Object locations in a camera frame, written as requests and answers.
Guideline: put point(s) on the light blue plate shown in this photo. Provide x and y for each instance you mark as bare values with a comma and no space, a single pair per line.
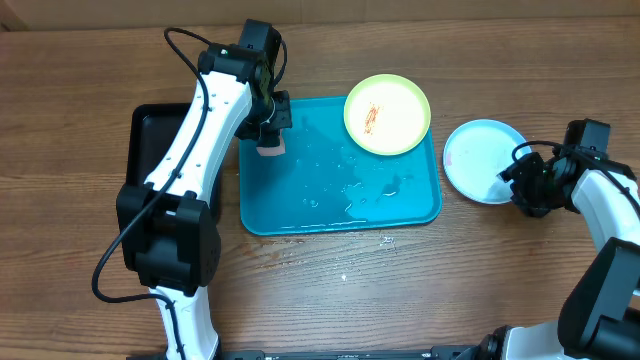
474,155

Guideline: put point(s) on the yellow-green plate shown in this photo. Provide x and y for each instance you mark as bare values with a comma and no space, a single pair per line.
387,114

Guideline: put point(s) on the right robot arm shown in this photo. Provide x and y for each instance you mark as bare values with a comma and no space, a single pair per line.
596,320

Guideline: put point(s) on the green and pink sponge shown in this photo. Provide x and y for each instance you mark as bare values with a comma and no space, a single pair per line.
272,151

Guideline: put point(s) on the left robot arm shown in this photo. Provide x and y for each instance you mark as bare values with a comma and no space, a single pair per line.
168,232

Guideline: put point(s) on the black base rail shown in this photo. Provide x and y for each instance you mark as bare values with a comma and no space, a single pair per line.
448,352

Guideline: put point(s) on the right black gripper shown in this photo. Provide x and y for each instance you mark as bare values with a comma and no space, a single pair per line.
522,174

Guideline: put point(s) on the teal plastic tray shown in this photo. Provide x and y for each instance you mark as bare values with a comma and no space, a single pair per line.
326,182

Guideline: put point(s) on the black plastic tray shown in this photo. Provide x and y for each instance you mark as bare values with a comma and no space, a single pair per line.
153,129

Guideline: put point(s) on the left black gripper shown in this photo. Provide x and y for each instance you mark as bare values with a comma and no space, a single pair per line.
285,122

